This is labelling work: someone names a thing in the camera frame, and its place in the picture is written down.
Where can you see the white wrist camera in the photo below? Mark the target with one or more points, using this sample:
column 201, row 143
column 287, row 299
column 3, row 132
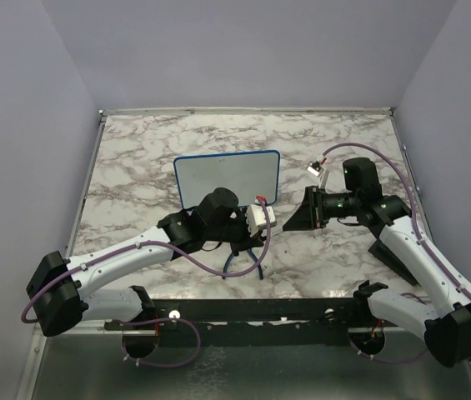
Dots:
column 256, row 216
column 318, row 169

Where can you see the blue framed whiteboard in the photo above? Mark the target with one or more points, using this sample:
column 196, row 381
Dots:
column 247, row 174

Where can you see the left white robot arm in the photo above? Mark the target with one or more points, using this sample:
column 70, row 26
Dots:
column 64, row 292

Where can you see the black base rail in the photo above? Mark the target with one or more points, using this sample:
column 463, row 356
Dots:
column 271, row 322

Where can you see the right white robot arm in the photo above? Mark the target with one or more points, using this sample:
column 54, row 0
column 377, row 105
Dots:
column 445, row 323

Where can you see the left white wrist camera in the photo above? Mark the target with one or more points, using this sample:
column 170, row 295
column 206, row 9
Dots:
column 256, row 216

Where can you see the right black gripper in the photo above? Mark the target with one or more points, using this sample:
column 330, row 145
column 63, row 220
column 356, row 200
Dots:
column 309, row 215

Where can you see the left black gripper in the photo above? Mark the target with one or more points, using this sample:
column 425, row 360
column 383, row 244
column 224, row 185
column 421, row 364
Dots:
column 248, row 242

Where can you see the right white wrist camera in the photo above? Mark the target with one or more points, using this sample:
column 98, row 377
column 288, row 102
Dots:
column 318, row 169

